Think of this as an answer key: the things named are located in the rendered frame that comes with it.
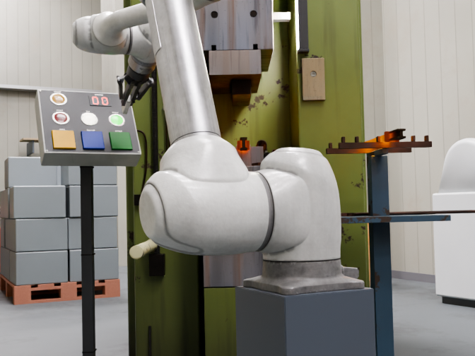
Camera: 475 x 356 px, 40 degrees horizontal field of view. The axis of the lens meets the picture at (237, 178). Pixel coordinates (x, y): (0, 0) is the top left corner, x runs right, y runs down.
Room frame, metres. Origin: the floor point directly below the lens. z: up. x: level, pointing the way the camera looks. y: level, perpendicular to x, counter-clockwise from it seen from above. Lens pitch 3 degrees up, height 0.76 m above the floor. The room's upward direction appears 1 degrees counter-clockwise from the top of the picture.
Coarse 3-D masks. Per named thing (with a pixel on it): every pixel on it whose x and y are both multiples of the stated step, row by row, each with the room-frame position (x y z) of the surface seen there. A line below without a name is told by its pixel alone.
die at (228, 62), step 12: (216, 60) 2.51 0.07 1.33; (228, 60) 2.51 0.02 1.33; (240, 60) 2.51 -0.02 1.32; (252, 60) 2.51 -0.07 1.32; (216, 72) 2.51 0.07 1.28; (228, 72) 2.51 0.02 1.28; (240, 72) 2.51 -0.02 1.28; (252, 72) 2.51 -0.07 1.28; (216, 84) 2.70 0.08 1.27; (228, 84) 2.71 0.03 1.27; (252, 84) 2.72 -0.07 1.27
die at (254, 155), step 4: (236, 148) 2.51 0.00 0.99; (252, 148) 2.51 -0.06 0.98; (256, 148) 2.51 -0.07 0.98; (260, 148) 2.51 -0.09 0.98; (240, 152) 2.51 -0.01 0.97; (244, 152) 2.51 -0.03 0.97; (248, 152) 2.51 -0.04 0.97; (252, 152) 2.51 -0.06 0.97; (256, 152) 2.51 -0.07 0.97; (260, 152) 2.51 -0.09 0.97; (240, 156) 2.51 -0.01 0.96; (244, 156) 2.51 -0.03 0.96; (248, 156) 2.51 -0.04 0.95; (252, 156) 2.51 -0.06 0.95; (256, 156) 2.51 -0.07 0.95; (260, 156) 2.51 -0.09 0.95; (244, 160) 2.51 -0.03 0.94; (248, 160) 2.51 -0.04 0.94; (252, 160) 2.51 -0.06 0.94; (256, 160) 2.51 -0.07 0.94; (260, 160) 2.51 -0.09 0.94; (248, 164) 2.51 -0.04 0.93
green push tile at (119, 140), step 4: (112, 132) 2.35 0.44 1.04; (116, 132) 2.36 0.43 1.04; (120, 132) 2.36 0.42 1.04; (124, 132) 2.37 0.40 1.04; (128, 132) 2.38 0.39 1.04; (112, 136) 2.34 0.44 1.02; (116, 136) 2.35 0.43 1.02; (120, 136) 2.35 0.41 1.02; (124, 136) 2.36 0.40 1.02; (128, 136) 2.37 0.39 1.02; (112, 140) 2.33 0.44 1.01; (116, 140) 2.34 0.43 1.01; (120, 140) 2.35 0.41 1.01; (124, 140) 2.35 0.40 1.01; (128, 140) 2.36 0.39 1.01; (112, 144) 2.32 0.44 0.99; (116, 144) 2.33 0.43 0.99; (120, 144) 2.34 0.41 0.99; (124, 144) 2.34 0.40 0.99; (128, 144) 2.35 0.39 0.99; (112, 148) 2.32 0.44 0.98; (116, 148) 2.32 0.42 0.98; (120, 148) 2.33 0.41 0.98; (124, 148) 2.33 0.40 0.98; (128, 148) 2.34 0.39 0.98; (132, 148) 2.35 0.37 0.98
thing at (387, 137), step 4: (388, 132) 2.15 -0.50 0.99; (392, 132) 2.11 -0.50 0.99; (396, 132) 2.10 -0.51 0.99; (400, 132) 2.06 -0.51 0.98; (380, 136) 2.23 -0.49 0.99; (384, 136) 2.19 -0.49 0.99; (388, 136) 2.15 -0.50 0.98; (392, 136) 2.13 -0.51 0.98; (396, 136) 2.07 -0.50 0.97; (400, 136) 2.06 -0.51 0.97; (404, 136) 2.07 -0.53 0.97; (372, 140) 2.33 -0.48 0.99; (380, 140) 2.23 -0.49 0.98; (384, 140) 2.20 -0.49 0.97; (388, 140) 2.15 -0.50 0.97; (392, 140) 2.13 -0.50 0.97; (396, 140) 2.13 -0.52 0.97
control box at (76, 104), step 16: (48, 96) 2.34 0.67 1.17; (64, 96) 2.36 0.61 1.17; (80, 96) 2.39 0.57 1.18; (96, 96) 2.41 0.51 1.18; (112, 96) 2.45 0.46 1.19; (48, 112) 2.30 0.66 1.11; (64, 112) 2.33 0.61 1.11; (80, 112) 2.35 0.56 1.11; (96, 112) 2.38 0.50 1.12; (112, 112) 2.41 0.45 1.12; (128, 112) 2.43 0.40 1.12; (48, 128) 2.27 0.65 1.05; (64, 128) 2.29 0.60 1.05; (80, 128) 2.32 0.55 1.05; (96, 128) 2.34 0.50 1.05; (112, 128) 2.37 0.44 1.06; (128, 128) 2.40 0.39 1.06; (48, 144) 2.23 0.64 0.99; (80, 144) 2.28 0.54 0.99; (48, 160) 2.26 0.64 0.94; (64, 160) 2.28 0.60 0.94; (80, 160) 2.30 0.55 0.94; (96, 160) 2.32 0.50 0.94; (112, 160) 2.35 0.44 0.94; (128, 160) 2.37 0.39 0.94
